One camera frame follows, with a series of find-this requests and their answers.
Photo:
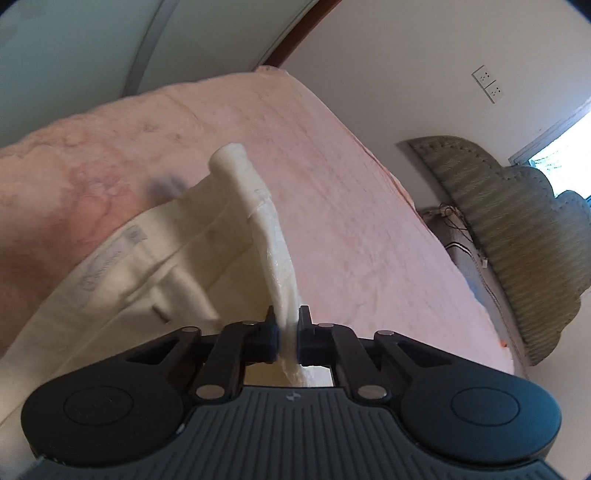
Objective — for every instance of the green striped headboard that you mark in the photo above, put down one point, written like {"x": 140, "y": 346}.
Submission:
{"x": 537, "y": 242}

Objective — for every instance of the window with bright light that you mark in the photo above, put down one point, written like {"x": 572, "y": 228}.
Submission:
{"x": 562, "y": 153}

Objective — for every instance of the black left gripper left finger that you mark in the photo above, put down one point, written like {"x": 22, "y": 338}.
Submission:
{"x": 266, "y": 343}

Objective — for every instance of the cream white pants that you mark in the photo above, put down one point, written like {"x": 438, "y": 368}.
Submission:
{"x": 212, "y": 256}

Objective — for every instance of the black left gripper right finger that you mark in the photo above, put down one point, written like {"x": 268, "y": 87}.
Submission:
{"x": 306, "y": 343}

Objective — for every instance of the white wall socket plate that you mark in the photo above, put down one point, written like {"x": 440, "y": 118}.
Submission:
{"x": 488, "y": 83}

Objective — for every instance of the brown wooden wardrobe frame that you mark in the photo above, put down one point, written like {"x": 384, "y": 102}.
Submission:
{"x": 299, "y": 32}

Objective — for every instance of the pink bed blanket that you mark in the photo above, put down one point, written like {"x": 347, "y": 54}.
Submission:
{"x": 362, "y": 254}

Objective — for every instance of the mattress side with cables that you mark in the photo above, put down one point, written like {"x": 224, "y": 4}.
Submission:
{"x": 461, "y": 244}

